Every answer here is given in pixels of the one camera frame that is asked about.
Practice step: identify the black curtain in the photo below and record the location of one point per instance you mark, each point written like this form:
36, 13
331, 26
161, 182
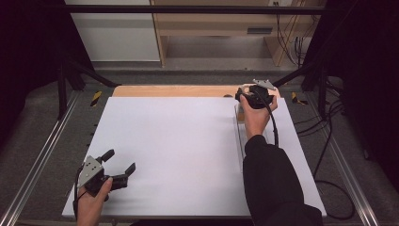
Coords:
28, 62
363, 62

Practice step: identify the white table sheet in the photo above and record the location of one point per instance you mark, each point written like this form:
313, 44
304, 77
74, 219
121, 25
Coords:
175, 150

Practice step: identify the white partition panel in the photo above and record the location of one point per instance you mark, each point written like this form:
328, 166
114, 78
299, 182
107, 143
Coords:
116, 37

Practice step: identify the light wooden desk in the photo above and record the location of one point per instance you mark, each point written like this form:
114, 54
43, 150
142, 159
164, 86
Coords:
216, 22

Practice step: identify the person's left hand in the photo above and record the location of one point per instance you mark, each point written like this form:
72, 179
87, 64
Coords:
92, 204

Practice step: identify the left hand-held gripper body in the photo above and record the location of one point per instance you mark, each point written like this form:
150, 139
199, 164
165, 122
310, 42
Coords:
91, 172

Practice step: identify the yellow clamp right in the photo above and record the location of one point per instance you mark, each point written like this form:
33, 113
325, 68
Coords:
296, 99

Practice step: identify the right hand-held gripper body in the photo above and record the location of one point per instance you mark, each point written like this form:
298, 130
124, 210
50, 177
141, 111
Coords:
258, 94

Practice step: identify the aluminium floor rail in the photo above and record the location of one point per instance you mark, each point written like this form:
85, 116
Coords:
345, 169
37, 163

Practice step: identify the black horizontal frame bar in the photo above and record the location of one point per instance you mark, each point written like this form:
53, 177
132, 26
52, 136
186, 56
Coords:
188, 8

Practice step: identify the yellow clamp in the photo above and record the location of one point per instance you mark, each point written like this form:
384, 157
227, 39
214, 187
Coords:
296, 99
96, 98

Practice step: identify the yellow clamp left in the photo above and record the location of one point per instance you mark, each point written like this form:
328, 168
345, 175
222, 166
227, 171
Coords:
96, 98

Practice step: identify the black frame strut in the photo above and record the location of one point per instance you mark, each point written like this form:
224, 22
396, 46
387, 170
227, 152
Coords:
310, 78
75, 78

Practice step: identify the person's right hand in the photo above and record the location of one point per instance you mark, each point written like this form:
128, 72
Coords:
257, 121

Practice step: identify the white power strip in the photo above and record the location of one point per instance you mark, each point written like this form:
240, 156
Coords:
284, 2

